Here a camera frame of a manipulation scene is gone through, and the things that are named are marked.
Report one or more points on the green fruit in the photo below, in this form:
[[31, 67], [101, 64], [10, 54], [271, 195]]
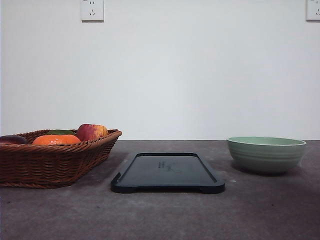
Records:
[[60, 132]]

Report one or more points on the white wall socket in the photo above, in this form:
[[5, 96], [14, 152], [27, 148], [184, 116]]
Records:
[[313, 11], [92, 12]]

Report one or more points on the brown wicker basket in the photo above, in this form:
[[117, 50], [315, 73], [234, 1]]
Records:
[[53, 158]]

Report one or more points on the white wall socket right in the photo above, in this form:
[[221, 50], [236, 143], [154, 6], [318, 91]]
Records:
[[313, 11]]

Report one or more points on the orange tangerine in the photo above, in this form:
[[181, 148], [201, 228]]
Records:
[[58, 139]]

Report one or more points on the red yellow apple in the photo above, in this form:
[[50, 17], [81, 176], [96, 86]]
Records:
[[87, 132]]

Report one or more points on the dark rectangular tray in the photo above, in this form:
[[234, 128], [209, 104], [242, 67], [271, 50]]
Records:
[[166, 171]]

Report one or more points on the white wall socket left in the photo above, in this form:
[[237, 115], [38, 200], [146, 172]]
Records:
[[92, 12]]

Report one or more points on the green ceramic bowl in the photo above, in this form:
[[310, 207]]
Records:
[[265, 154]]

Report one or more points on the dark purple fruit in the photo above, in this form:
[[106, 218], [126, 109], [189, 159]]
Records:
[[13, 139]]

